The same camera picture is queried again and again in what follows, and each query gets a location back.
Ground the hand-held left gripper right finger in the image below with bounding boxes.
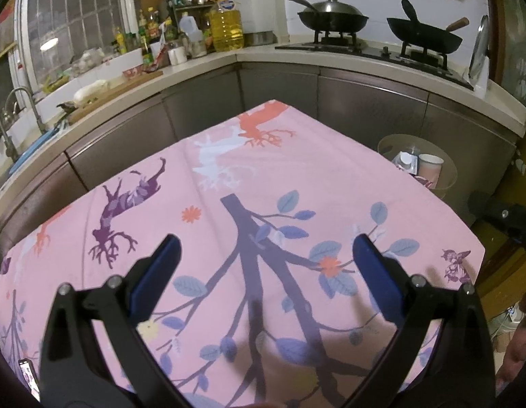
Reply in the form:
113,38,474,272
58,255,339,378
352,234,497,408

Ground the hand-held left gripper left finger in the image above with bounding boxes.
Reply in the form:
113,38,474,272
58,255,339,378
37,233,191,408

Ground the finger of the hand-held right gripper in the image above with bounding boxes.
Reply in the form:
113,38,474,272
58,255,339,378
467,190,526,243

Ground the beige trash bin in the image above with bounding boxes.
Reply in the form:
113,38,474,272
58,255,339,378
377,134,458,200

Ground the pink paper cup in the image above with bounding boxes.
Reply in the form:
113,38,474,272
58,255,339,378
416,153,445,188

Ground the blue milk carton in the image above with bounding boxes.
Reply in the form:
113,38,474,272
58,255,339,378
393,151,421,176

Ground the pink floral tablecloth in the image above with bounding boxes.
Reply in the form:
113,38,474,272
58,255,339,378
0,100,487,408

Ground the black smartphone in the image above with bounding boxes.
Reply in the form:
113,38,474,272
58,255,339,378
17,358,42,402

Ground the glass pan lid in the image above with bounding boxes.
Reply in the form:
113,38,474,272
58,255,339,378
468,15,490,83

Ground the flat wooden cutting board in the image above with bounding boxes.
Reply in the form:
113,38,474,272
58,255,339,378
67,70,164,122

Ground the kitchen counter with cabinets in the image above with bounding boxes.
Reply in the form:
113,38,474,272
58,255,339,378
0,40,526,222

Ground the black gas stove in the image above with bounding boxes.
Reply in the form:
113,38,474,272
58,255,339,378
275,30,474,90

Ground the white plastic jug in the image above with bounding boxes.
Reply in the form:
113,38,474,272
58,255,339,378
179,12,204,58

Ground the large yellow oil bottle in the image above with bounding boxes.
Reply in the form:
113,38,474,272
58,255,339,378
209,0,245,53

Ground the small steel pot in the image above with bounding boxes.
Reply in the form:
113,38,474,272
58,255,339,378
246,31,276,47

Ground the wok with steel lid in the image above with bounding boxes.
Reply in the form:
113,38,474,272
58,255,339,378
287,0,369,34

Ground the barred window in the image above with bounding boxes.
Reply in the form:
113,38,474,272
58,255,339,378
16,0,134,90

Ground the black wok wooden handle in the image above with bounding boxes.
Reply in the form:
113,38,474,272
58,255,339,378
386,0,470,54

